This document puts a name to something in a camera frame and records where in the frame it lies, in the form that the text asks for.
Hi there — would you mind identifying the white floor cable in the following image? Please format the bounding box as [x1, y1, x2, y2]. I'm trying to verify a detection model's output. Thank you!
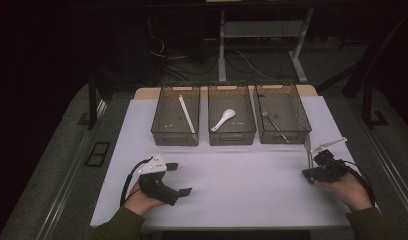
[235, 49, 278, 81]

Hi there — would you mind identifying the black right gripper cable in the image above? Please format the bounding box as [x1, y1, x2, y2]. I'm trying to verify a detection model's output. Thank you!
[338, 159, 376, 205]

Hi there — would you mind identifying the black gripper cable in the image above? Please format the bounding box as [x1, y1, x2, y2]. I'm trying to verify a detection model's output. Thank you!
[338, 159, 376, 205]
[120, 156, 154, 206]

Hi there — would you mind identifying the white chopstick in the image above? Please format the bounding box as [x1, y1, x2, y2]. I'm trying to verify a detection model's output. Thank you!
[177, 94, 194, 134]
[179, 94, 197, 134]

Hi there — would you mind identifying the white plastic spoon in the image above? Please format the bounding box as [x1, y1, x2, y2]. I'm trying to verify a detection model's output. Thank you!
[210, 108, 237, 133]

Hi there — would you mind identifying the black metal stand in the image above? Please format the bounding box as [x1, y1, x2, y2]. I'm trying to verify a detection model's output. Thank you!
[87, 71, 108, 131]
[361, 79, 390, 129]

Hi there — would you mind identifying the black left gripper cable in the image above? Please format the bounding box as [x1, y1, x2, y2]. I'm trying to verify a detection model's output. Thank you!
[120, 156, 154, 206]

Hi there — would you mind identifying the aluminium rail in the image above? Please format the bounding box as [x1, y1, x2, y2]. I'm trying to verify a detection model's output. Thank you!
[35, 99, 108, 240]
[358, 109, 408, 214]

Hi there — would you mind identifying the translucent grey storage bin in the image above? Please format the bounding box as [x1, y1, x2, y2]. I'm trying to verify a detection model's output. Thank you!
[253, 82, 313, 145]
[207, 83, 258, 147]
[150, 84, 201, 147]

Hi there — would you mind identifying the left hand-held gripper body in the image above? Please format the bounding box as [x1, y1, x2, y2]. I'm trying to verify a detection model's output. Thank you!
[137, 153, 180, 206]

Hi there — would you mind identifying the person's left hand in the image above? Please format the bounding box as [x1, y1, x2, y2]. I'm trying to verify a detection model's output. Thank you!
[123, 181, 166, 217]

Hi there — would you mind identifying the white table mat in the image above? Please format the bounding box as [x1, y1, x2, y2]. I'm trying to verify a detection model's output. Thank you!
[90, 95, 380, 229]

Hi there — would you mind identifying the metal fork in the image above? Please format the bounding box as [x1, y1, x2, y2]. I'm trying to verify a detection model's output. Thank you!
[260, 107, 291, 145]

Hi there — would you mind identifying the metal knife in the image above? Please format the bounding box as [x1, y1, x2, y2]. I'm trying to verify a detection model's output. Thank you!
[303, 134, 316, 185]

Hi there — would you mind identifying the black floor cable bundle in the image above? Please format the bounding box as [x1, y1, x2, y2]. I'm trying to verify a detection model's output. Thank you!
[148, 34, 223, 83]

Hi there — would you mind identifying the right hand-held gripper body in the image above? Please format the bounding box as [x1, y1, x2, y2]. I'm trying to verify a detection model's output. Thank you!
[310, 137, 349, 184]

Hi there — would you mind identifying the white metal desk frame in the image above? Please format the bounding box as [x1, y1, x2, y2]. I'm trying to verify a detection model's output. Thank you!
[218, 8, 315, 84]

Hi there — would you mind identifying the person's right hand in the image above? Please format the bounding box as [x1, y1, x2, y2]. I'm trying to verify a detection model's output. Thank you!
[320, 171, 373, 213]

